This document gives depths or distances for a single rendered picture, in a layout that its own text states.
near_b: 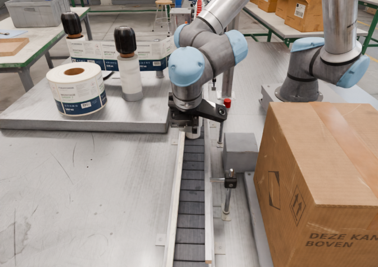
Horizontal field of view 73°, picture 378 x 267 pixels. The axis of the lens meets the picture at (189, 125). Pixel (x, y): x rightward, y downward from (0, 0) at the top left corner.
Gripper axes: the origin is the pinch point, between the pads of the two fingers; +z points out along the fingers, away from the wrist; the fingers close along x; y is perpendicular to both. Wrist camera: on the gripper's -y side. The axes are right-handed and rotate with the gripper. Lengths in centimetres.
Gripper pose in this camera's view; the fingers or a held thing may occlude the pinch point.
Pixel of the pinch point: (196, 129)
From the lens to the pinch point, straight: 83.3
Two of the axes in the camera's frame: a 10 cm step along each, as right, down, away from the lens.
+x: -0.4, 9.1, -4.2
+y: -10.0, -0.3, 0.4
